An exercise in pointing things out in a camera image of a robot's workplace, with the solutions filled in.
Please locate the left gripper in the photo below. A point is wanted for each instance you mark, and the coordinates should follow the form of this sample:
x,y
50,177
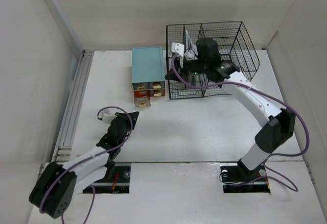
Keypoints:
x,y
125,117

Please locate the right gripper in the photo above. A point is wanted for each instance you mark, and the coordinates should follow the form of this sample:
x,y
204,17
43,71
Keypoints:
x,y
169,75

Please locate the teal drawer box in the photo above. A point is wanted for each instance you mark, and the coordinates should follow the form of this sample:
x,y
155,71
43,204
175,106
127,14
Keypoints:
x,y
148,70

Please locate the white paper sheets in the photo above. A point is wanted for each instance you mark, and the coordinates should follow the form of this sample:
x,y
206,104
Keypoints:
x,y
190,45

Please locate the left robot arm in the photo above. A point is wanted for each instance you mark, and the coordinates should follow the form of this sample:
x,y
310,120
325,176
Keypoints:
x,y
59,182

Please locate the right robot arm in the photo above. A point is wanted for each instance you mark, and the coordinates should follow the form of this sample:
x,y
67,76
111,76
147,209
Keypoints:
x,y
277,121

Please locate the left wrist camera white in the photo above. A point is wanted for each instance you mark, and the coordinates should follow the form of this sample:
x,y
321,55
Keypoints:
x,y
106,117

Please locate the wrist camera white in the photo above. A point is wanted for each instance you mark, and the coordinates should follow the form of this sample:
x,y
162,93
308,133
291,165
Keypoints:
x,y
106,117
178,49

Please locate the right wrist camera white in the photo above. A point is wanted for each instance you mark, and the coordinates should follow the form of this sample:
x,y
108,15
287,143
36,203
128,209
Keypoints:
x,y
178,49

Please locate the black wire mesh organizer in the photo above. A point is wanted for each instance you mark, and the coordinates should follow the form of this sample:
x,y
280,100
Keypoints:
x,y
234,44

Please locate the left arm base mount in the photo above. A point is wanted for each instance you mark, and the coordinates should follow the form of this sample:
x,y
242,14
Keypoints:
x,y
116,181

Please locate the aluminium rail frame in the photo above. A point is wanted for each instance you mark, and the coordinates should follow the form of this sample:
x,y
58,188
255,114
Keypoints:
x,y
63,141

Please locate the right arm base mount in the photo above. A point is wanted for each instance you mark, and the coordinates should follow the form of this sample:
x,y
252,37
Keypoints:
x,y
235,182

